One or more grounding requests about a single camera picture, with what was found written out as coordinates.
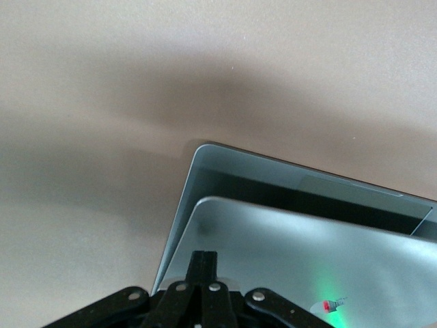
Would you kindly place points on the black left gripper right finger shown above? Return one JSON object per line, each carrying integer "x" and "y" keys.
{"x": 218, "y": 307}

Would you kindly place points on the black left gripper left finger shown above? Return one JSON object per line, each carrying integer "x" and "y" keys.
{"x": 170, "y": 307}

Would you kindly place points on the silver laptop computer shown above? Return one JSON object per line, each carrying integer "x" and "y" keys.
{"x": 290, "y": 246}

